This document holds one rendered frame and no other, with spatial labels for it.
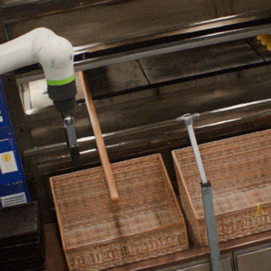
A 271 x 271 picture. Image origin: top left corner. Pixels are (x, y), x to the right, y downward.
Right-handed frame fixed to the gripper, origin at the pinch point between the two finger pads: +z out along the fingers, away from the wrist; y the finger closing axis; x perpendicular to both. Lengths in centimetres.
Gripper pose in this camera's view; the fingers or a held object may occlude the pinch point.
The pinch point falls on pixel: (74, 153)
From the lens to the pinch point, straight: 256.5
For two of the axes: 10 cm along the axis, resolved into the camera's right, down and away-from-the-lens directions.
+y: 2.4, 4.0, -8.8
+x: 9.6, -2.0, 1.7
